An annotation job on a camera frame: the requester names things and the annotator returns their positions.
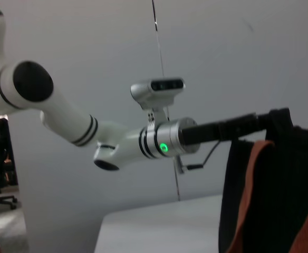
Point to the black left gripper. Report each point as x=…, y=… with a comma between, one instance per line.
x=217, y=130

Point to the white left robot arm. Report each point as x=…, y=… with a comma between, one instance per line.
x=64, y=116

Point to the black office chair with jacket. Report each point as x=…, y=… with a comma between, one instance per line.
x=1, y=153

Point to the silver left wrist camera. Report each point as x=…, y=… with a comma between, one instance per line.
x=146, y=92

